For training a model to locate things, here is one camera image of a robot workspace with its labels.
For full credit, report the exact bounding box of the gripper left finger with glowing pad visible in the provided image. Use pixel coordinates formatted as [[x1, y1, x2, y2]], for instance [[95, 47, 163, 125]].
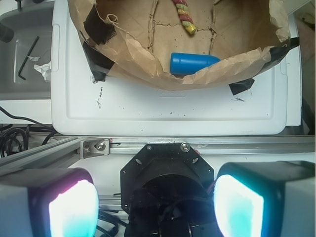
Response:
[[0, 168, 99, 237]]

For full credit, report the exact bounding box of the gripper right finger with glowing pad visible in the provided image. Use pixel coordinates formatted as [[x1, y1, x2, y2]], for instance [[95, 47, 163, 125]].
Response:
[[214, 160, 316, 237]]

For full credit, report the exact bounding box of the blue plastic bottle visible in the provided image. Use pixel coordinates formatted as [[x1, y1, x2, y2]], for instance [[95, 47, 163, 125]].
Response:
[[170, 52, 221, 76]]

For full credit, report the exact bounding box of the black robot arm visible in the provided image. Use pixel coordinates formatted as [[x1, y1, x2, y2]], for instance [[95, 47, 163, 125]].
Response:
[[0, 144, 316, 237]]

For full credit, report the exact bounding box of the white plastic lid tray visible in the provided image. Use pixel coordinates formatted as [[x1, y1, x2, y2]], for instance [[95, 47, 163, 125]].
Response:
[[51, 0, 302, 137]]

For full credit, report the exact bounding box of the black tape strip lower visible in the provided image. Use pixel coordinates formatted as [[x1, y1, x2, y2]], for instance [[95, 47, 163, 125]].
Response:
[[229, 78, 255, 95]]

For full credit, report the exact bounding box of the black tape strip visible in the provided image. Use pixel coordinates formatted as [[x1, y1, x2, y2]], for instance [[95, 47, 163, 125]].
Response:
[[82, 42, 115, 82], [260, 37, 300, 73], [229, 78, 255, 95]]

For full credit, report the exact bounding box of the crumpled white paper scrap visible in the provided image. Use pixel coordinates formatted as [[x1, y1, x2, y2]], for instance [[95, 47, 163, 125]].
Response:
[[28, 56, 52, 82]]

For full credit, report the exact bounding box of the black allen key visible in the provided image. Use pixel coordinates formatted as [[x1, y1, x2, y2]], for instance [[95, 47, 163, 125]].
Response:
[[18, 36, 40, 80]]

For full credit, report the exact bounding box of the black tape strip left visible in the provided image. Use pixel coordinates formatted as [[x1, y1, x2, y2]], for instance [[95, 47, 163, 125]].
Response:
[[82, 42, 115, 82]]

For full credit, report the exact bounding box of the black tape strip right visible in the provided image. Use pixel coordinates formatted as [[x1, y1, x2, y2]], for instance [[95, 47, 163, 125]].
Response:
[[260, 37, 300, 73]]

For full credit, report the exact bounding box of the grey plastic tub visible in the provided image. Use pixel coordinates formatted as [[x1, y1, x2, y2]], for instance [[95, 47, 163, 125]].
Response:
[[0, 1, 54, 100]]

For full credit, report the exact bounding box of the brown paper bag bin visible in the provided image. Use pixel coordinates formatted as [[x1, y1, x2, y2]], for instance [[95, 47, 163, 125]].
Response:
[[68, 0, 291, 90]]

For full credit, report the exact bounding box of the aluminium extrusion frame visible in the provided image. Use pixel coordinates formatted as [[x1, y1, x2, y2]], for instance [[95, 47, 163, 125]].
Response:
[[0, 135, 316, 169]]

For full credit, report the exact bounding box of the black cable bundle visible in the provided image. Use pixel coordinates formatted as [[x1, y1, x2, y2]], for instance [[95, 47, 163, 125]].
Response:
[[0, 106, 60, 158]]

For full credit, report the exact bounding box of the multicolour twisted rope toy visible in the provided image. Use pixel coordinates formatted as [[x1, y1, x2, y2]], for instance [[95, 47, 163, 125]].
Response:
[[172, 0, 197, 35]]

